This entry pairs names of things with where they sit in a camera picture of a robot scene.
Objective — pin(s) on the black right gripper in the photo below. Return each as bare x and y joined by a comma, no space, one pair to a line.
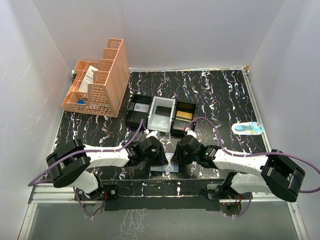
177,154

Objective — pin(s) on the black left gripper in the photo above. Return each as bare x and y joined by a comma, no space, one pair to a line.
162,155

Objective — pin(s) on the black leather card holder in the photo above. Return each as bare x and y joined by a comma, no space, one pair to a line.
171,167

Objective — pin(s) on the dark card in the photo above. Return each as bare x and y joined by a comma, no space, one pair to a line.
163,111

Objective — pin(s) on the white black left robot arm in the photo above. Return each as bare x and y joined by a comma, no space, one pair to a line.
68,165

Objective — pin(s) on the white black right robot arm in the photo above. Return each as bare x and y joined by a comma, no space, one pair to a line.
270,173

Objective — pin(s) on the gold card in right bin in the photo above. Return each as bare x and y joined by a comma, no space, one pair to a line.
182,115

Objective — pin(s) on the card in left bin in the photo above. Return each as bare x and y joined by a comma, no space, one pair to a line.
141,107

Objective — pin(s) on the black right bin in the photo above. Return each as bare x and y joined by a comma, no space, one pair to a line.
177,126

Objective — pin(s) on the black bin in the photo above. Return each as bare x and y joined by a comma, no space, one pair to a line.
133,118
177,126

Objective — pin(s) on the white middle bin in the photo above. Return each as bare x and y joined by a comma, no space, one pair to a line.
161,123

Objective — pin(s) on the black left bin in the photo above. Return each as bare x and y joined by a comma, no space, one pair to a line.
133,118

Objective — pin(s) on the blue white blister pack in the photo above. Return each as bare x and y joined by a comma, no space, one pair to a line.
247,128

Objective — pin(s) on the orange plastic desk organizer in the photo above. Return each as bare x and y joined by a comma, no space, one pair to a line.
105,95

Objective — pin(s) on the blue round object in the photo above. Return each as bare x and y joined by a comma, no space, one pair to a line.
81,102

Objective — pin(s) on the white paper packet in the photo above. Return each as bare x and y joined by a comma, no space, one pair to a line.
88,79

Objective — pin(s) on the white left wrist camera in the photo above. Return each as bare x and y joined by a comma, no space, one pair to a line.
153,133

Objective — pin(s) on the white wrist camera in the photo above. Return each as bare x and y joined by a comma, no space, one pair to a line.
189,132
153,133

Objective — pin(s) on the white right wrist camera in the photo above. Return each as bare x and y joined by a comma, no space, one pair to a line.
189,132

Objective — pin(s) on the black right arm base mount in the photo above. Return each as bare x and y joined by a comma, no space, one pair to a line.
221,192

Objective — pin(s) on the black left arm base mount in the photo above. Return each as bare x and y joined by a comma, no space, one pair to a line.
110,192

